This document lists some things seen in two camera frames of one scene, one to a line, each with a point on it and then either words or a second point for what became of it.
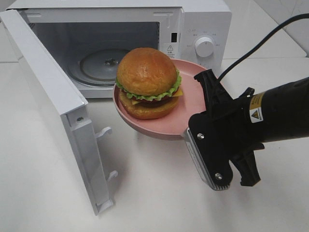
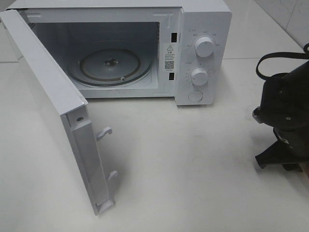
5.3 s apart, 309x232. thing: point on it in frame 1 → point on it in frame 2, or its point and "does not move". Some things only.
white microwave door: [72, 105] does not move
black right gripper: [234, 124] → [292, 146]
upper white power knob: [204, 47] does not move
